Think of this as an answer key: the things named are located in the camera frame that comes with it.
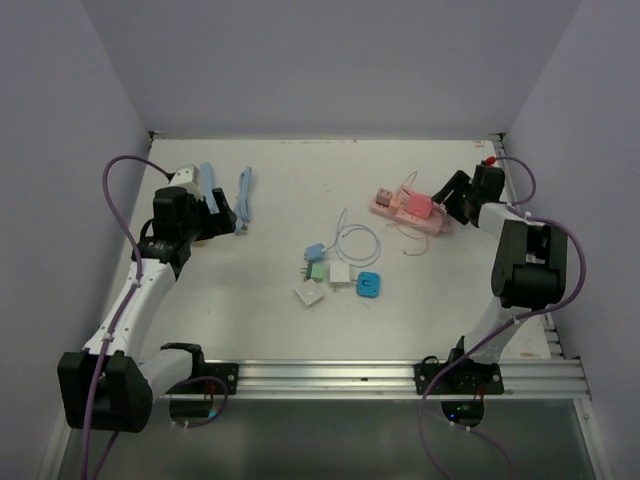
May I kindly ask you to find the pink power strip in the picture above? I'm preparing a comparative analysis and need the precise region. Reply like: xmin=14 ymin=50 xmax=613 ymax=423
xmin=369 ymin=200 xmax=451 ymax=235

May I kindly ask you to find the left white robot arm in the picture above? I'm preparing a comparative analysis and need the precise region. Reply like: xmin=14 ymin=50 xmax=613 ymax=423
xmin=57 ymin=186 xmax=236 ymax=433

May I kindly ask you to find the aluminium front rail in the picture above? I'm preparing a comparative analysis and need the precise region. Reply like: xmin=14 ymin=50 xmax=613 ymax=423
xmin=64 ymin=357 xmax=592 ymax=401

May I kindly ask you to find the blue round plug adapter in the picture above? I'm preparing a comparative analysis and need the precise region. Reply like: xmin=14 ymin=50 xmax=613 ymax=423
xmin=354 ymin=271 xmax=381 ymax=299

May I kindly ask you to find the blue coiled cord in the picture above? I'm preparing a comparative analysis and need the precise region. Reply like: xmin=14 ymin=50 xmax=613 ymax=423
xmin=233 ymin=166 xmax=255 ymax=236

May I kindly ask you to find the light blue charger plug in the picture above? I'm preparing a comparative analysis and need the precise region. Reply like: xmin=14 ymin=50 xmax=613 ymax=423
xmin=304 ymin=243 xmax=326 ymax=263

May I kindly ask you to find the tan cube adapter on strip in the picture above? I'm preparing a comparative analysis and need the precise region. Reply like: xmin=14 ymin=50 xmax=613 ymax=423
xmin=375 ymin=188 xmax=393 ymax=208

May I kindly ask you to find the red pink charger plug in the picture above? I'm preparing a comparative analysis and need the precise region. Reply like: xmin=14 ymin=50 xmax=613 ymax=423
xmin=405 ymin=193 xmax=433 ymax=220

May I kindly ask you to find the thin white charging cable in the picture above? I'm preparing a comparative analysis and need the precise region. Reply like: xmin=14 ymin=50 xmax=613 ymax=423
xmin=322 ymin=207 xmax=383 ymax=266

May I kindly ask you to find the white cube charger plug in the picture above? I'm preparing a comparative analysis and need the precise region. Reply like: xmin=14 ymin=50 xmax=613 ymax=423
xmin=329 ymin=261 xmax=352 ymax=290

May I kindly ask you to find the blue power strip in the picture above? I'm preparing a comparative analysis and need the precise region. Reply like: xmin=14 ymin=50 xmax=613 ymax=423
xmin=200 ymin=162 xmax=219 ymax=215

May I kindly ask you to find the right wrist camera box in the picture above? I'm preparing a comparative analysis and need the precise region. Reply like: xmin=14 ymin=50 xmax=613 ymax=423
xmin=477 ymin=156 xmax=497 ymax=171

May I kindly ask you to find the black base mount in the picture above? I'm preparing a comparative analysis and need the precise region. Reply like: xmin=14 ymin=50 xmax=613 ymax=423
xmin=413 ymin=348 xmax=505 ymax=395
xmin=167 ymin=363 xmax=240 ymax=395

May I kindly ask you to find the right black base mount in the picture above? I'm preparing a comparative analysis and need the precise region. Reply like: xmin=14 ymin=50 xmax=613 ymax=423
xmin=413 ymin=348 xmax=505 ymax=395

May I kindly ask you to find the green charger plug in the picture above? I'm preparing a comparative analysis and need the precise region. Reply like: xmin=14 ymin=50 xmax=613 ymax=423
xmin=301 ymin=262 xmax=328 ymax=283

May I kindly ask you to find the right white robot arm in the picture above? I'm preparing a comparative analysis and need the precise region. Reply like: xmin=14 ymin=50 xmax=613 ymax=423
xmin=433 ymin=163 xmax=569 ymax=393

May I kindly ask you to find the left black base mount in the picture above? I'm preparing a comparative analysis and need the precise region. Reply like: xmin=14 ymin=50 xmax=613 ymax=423
xmin=167 ymin=363 xmax=240 ymax=395

